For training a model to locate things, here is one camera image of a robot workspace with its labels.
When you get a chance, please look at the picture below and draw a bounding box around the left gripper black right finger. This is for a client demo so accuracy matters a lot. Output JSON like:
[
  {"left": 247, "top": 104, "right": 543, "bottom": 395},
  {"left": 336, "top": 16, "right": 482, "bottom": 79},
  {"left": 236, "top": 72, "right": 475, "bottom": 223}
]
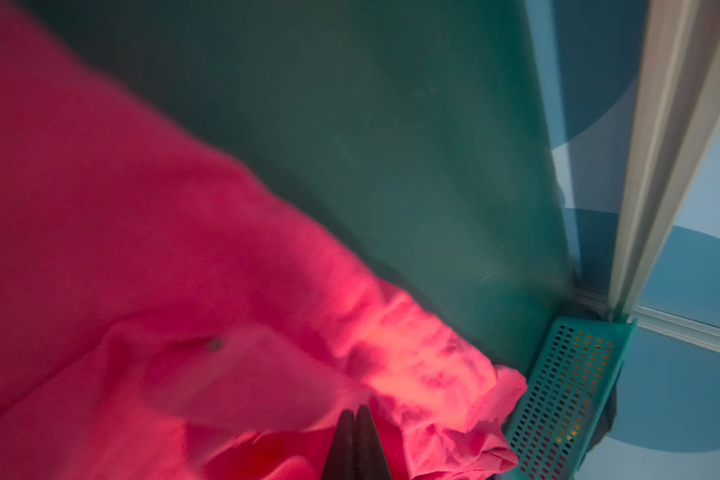
[{"left": 355, "top": 405, "right": 392, "bottom": 480}]

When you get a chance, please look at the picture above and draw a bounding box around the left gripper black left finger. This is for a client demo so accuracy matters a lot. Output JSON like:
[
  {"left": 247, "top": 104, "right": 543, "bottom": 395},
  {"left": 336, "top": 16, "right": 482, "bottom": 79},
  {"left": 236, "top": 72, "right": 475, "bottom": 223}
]
[{"left": 320, "top": 410, "right": 355, "bottom": 480}]

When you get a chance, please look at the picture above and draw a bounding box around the magenta pink t-shirt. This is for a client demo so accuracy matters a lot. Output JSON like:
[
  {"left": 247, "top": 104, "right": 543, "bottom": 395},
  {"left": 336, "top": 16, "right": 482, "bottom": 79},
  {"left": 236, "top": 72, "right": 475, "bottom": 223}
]
[{"left": 0, "top": 1, "right": 526, "bottom": 479}]

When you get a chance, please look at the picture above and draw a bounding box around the teal plastic basket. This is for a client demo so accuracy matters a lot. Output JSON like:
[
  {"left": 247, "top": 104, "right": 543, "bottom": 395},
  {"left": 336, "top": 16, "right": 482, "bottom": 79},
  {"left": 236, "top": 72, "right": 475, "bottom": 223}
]
[{"left": 499, "top": 316, "right": 635, "bottom": 480}]

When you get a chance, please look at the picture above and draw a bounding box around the aluminium frame back bar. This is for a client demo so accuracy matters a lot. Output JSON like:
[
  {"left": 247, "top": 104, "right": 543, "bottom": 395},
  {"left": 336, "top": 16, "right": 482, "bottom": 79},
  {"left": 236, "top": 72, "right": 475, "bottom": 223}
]
[{"left": 623, "top": 305, "right": 720, "bottom": 354}]

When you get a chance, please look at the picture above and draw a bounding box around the aluminium frame right post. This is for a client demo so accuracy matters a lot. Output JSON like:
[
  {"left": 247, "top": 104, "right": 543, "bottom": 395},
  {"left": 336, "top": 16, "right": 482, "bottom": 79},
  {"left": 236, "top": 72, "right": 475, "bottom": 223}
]
[{"left": 607, "top": 1, "right": 720, "bottom": 322}]

